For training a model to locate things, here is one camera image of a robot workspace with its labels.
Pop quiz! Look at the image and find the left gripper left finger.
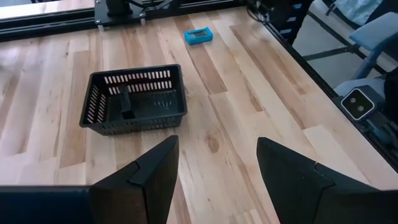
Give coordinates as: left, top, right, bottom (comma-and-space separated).
89, 134, 180, 224

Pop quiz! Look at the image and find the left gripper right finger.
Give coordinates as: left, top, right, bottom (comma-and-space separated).
256, 136, 382, 224

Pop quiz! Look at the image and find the black rectangular power bank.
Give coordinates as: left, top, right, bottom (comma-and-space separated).
119, 83, 137, 121

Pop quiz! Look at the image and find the black slotted plastic basket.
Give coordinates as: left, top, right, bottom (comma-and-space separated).
78, 63, 188, 137

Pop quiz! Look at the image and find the teal cased small device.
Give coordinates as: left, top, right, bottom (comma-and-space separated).
183, 26, 215, 47

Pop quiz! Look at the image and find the grey blue chair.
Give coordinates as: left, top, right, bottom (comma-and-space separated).
333, 11, 398, 98

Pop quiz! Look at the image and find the white plastic bag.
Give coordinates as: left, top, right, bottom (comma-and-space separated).
333, 0, 384, 26

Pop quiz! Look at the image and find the white-faced depth camera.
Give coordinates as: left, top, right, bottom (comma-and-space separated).
340, 87, 377, 122

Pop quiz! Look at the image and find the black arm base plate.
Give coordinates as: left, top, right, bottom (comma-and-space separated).
93, 0, 147, 28

